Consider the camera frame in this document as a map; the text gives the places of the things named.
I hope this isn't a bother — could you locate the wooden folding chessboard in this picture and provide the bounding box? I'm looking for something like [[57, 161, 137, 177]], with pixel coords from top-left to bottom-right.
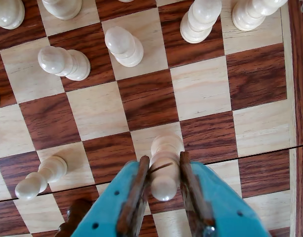
[[0, 0, 303, 237]]

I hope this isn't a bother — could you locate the dark brown wooden pawn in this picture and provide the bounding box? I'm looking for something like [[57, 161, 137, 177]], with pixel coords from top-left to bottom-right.
[[57, 198, 95, 237]]

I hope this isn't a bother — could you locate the white wooden pawn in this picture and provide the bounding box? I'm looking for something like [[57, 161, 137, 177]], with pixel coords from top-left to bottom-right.
[[180, 0, 223, 44], [37, 45, 91, 81], [231, 0, 289, 32], [14, 155, 68, 200], [104, 26, 144, 68]]

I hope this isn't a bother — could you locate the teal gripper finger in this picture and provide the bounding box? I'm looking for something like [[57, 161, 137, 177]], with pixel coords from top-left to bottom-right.
[[179, 151, 272, 237], [71, 155, 152, 237]]

